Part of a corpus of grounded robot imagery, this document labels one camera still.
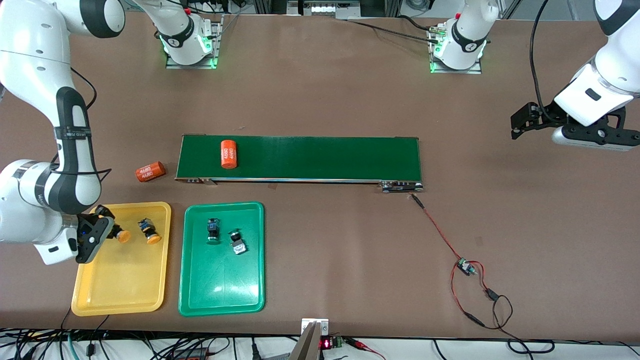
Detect orange cylinder battery cell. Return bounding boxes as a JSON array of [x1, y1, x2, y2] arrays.
[[220, 139, 239, 170], [135, 161, 167, 183]]

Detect green-capped push button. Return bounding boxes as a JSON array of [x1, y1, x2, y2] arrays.
[[229, 228, 248, 256], [206, 217, 222, 246]]

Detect yellow plastic tray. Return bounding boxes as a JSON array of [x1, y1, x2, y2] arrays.
[[71, 201, 172, 317]]

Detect green plastic tray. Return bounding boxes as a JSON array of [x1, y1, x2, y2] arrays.
[[178, 201, 265, 317]]

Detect orange and black device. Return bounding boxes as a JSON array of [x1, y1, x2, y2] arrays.
[[172, 346, 213, 360]]

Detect green conveyor belt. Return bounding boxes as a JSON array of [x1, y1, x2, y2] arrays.
[[174, 134, 425, 194]]

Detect red clip test leads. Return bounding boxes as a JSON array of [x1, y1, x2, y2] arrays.
[[345, 337, 387, 360]]

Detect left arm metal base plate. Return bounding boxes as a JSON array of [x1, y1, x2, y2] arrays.
[[429, 22, 483, 75]]

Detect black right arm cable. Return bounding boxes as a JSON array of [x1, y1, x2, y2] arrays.
[[50, 67, 113, 183]]

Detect red and black wire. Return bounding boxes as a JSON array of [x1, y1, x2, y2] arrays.
[[410, 193, 514, 331]]

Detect black cable bundle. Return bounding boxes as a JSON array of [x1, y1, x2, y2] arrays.
[[0, 305, 301, 360]]

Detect black cable on table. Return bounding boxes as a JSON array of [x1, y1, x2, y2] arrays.
[[344, 19, 443, 46]]

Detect black looped power cable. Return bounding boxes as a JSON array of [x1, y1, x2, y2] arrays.
[[465, 287, 556, 355]]

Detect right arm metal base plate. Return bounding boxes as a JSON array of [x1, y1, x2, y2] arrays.
[[165, 14, 223, 70]]

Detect metal frame with light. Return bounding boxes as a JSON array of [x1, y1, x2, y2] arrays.
[[252, 0, 401, 21]]

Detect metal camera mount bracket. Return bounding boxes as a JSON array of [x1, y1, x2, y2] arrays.
[[290, 318, 330, 360]]

